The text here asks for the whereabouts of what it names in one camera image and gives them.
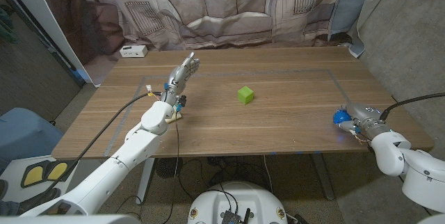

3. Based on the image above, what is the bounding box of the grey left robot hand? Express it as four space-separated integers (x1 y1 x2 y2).
161 51 201 107

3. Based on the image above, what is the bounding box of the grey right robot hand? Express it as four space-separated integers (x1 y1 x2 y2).
337 102 389 132

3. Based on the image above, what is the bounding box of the blue spiky stress ball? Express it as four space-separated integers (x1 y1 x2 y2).
332 109 353 125

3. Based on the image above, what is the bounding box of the yellow sponge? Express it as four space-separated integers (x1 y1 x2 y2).
165 111 183 125

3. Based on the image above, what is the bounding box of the green cube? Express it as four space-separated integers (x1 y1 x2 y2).
237 86 255 106

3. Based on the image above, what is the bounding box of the white power strip box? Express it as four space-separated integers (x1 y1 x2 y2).
119 45 149 58

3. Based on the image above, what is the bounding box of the grey table leg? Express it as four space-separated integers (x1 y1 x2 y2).
311 153 335 201

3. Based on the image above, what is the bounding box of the printed sofa backdrop cloth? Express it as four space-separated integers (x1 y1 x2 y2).
33 0 352 86

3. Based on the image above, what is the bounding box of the round black floor device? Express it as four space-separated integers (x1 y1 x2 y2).
155 157 184 179

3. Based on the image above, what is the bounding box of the white table leg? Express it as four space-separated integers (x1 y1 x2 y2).
136 157 156 205

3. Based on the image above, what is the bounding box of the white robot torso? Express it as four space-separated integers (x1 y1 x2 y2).
187 181 289 224

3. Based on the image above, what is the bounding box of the black computer on torso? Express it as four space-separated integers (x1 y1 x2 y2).
220 208 252 224

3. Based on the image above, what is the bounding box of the white partition board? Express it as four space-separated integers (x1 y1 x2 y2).
0 0 95 86

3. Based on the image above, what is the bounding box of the black yellow foot pedal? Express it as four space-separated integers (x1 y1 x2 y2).
20 160 70 189

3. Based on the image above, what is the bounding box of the white floor platform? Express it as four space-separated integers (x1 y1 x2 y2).
0 154 81 204

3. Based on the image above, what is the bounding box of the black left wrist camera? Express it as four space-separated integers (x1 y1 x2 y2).
175 95 188 112

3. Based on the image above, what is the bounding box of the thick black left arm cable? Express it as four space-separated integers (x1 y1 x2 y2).
48 90 164 193

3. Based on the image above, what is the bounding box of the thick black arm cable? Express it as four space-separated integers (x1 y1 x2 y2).
379 92 445 121
48 90 164 193

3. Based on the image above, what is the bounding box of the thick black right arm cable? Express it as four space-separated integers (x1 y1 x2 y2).
379 92 445 121

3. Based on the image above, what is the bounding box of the thin black hanging cable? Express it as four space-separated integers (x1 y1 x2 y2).
166 109 181 224

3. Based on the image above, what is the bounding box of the black floor cable bundle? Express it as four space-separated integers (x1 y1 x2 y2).
177 156 275 200

